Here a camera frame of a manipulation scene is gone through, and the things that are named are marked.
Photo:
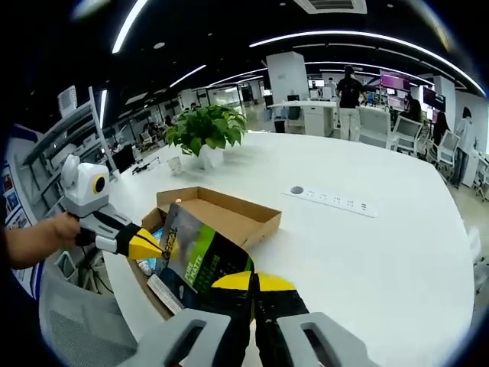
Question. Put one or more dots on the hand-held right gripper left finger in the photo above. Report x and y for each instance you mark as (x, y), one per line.
(214, 332)

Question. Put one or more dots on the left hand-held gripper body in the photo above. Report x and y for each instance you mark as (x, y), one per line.
(86, 191)

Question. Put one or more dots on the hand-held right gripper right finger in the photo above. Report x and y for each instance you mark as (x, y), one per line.
(290, 336)

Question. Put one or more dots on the blue wet wipes pack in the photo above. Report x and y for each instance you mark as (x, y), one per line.
(157, 233)

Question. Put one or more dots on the white small box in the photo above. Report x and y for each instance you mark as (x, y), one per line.
(165, 292)

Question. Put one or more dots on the black green soft pouch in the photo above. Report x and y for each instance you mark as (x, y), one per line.
(202, 256)

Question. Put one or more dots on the brown cardboard shoe box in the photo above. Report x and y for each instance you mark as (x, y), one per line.
(229, 219)

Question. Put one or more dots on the person's left hand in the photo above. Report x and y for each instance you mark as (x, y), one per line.
(67, 229)

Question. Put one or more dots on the grey metal shelf rack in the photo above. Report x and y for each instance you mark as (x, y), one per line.
(76, 122)

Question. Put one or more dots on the small white cup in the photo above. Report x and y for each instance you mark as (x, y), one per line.
(175, 166)

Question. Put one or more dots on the grey mesh office chair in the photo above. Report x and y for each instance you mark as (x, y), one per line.
(84, 325)

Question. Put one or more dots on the green potted plant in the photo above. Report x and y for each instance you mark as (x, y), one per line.
(206, 128)

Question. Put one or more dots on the white table socket strip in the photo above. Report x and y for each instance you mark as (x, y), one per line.
(332, 200)

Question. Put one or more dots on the white office chair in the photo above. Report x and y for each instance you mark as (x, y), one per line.
(407, 134)
(374, 126)
(447, 149)

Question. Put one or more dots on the pink display screen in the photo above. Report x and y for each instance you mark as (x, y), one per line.
(395, 81)

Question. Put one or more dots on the dark display screen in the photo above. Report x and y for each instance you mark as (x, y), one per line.
(434, 98)

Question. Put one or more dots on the ceiling air vent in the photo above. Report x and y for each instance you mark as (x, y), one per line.
(330, 5)

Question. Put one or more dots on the wall poster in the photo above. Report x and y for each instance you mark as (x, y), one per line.
(19, 218)

